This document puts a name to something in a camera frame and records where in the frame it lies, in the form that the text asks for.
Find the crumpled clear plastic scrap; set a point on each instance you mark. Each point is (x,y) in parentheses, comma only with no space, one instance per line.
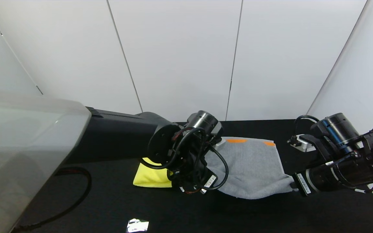
(138,225)

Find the grey towel with orange marks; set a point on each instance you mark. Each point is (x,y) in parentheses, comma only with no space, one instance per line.
(254,168)

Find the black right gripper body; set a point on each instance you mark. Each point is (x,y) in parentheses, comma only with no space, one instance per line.
(303,184)

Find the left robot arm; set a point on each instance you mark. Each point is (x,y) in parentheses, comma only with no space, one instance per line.
(44,145)

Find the yellow microfibre towel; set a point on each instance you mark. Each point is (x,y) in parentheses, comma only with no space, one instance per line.
(151,178)

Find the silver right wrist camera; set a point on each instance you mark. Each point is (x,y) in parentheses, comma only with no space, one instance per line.
(303,145)

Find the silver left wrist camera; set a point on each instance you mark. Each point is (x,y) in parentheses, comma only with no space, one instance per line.
(220,142)

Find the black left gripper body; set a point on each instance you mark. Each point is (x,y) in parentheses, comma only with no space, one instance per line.
(208,182)

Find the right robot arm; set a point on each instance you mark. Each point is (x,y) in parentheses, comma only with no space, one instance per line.
(367,161)

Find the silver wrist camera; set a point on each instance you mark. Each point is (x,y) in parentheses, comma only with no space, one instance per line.
(220,142)
(303,145)

